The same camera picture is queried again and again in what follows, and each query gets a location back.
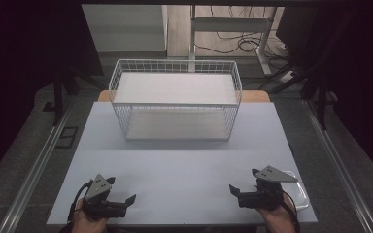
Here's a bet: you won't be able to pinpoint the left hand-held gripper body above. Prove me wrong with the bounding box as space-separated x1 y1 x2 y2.
83 174 127 221

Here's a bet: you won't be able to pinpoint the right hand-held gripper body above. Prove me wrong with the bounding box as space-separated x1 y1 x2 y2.
238 165 299 212

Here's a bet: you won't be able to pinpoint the person's right hand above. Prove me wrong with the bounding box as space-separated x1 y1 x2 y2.
255 193 297 233

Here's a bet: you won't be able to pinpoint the person's left hand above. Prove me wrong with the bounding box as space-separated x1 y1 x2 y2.
70 198 109 233

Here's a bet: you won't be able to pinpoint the black metal stand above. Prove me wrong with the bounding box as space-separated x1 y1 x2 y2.
51 67 106 128
258 13 354 131

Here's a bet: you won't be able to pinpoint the white cabinet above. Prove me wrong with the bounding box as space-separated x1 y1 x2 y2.
81 4 170 54

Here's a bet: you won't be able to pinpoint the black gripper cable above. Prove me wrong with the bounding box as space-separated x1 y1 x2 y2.
66 180 94 225
281 189 301 233

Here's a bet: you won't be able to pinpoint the black rectangular floor bracket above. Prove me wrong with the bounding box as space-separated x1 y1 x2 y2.
54 125 80 150

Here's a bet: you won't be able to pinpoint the aluminium floor rail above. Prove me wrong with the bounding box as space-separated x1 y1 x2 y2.
0 96 77 233
301 98 373 233

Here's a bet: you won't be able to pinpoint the white wire basket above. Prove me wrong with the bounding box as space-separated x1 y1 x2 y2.
108 58 244 142

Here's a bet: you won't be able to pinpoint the black floor cables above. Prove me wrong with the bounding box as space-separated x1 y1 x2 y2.
193 5 294 62

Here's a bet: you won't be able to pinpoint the white metal desk frame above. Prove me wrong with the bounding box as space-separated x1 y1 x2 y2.
188 4 279 78

